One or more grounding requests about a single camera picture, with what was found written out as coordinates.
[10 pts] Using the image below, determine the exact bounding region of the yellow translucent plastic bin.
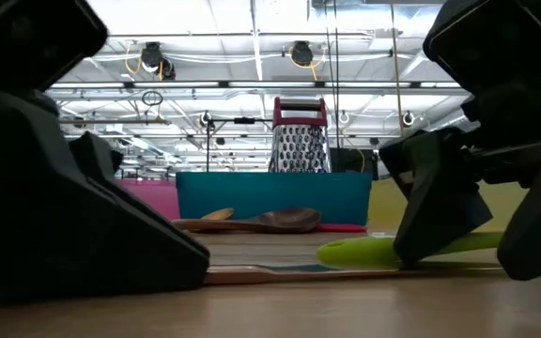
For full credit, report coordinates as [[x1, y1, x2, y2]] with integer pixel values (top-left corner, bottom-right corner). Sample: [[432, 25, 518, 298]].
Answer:
[[367, 177, 530, 234]]

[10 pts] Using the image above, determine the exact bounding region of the blue plastic bin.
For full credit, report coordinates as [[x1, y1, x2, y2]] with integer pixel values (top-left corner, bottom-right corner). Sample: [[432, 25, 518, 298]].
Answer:
[[175, 171, 374, 226]]

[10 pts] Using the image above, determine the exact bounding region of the black cabinet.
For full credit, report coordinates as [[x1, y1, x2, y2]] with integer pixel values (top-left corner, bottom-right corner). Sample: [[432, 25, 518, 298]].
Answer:
[[330, 147, 379, 182]]

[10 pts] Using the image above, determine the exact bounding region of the yellow power cord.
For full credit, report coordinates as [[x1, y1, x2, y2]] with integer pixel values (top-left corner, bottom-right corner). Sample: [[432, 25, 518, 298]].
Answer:
[[389, 0, 407, 140]]

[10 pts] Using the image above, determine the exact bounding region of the pink translucent plastic bin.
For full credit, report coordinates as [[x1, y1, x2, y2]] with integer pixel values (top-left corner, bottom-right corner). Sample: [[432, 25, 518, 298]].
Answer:
[[113, 177, 181, 222]]

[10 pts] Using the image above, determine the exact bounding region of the green silicone spoon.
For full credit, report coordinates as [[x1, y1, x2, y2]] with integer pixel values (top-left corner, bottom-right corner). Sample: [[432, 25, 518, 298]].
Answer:
[[316, 230, 506, 271]]

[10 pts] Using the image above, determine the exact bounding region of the ceiling cable reel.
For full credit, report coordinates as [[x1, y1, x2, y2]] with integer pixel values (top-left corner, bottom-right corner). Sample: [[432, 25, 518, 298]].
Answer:
[[139, 40, 177, 81], [291, 39, 315, 68]]

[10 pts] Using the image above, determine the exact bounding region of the copper table knife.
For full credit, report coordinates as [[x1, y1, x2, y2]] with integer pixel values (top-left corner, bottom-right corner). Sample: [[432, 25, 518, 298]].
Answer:
[[204, 262, 506, 286]]

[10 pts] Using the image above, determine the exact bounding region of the black metal stand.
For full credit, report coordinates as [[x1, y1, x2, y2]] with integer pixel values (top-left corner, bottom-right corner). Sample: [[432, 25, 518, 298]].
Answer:
[[204, 112, 271, 174]]

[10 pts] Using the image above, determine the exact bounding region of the dark bronze spoon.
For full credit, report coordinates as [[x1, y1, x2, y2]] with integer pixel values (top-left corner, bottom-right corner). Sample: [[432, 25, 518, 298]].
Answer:
[[171, 207, 322, 235]]

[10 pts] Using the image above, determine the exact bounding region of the red-handled metal box grater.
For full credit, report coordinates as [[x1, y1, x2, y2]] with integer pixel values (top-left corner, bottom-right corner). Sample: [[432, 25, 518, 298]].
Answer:
[[268, 97, 332, 174]]

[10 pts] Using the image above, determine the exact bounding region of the red silicone spatula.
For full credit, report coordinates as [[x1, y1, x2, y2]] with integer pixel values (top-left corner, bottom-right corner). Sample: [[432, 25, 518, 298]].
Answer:
[[316, 223, 368, 234]]

